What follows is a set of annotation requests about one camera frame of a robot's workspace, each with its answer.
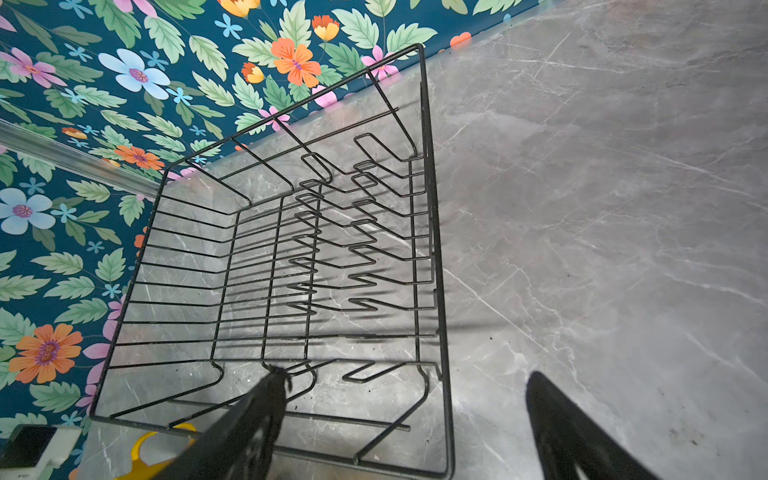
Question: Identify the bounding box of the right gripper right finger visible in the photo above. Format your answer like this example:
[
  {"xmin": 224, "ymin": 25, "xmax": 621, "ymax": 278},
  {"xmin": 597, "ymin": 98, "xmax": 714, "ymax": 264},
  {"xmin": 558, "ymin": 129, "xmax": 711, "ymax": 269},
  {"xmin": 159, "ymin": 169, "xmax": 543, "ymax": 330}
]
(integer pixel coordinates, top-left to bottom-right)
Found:
[{"xmin": 526, "ymin": 371, "xmax": 656, "ymax": 479}]

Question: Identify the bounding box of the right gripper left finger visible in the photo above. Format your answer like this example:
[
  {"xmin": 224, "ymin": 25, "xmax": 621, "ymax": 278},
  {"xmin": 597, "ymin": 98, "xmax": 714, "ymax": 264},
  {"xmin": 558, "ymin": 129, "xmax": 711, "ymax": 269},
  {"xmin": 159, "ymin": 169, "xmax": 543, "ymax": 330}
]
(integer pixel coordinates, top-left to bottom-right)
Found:
[{"xmin": 156, "ymin": 367, "xmax": 291, "ymax": 480}]

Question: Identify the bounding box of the yellow mug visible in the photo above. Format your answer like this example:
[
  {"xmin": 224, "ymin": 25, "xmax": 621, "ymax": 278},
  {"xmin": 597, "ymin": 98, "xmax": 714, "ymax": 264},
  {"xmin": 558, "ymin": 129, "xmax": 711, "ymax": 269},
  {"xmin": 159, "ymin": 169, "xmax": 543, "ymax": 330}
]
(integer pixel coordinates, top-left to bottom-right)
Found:
[{"xmin": 117, "ymin": 423, "xmax": 197, "ymax": 480}]

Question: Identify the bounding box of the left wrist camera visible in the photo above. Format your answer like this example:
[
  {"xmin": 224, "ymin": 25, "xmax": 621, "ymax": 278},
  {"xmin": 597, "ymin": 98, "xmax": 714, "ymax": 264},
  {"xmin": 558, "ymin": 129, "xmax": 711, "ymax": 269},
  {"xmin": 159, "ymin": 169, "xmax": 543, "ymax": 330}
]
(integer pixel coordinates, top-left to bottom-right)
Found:
[{"xmin": 1, "ymin": 424, "xmax": 82, "ymax": 479}]

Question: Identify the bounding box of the black wire dish rack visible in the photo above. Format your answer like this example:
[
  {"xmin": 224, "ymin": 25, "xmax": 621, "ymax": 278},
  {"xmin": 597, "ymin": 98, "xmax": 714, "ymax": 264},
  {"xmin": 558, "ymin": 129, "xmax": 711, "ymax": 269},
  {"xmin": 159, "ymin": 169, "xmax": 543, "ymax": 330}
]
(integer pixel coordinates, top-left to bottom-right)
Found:
[{"xmin": 92, "ymin": 45, "xmax": 455, "ymax": 479}]

